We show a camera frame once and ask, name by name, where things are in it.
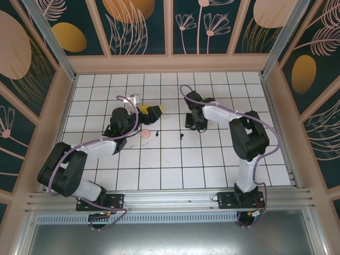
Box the grey metal shelf plate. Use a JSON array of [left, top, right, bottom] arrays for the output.
[[15, 223, 327, 255]]

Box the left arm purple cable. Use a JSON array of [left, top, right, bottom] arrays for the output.
[[47, 95, 140, 232]]

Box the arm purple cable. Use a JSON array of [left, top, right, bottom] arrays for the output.
[[180, 84, 281, 230], [47, 95, 140, 232]]

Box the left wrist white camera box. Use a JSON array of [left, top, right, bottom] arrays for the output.
[[128, 93, 142, 106]]

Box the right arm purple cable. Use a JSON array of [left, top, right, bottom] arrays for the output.
[[180, 84, 281, 230]]

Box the aluminium side rail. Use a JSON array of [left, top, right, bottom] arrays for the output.
[[259, 74, 302, 186]]

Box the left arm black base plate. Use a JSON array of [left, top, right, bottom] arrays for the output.
[[75, 193, 125, 212]]

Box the aluminium mounting rail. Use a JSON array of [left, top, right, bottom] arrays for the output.
[[25, 188, 316, 213]]

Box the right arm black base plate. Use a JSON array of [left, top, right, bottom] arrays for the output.
[[216, 190, 266, 210]]

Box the grey slotted cable duct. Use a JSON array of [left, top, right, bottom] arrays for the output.
[[36, 211, 240, 225]]

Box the aluminium corner post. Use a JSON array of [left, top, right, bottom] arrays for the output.
[[21, 0, 78, 82], [260, 0, 310, 79]]

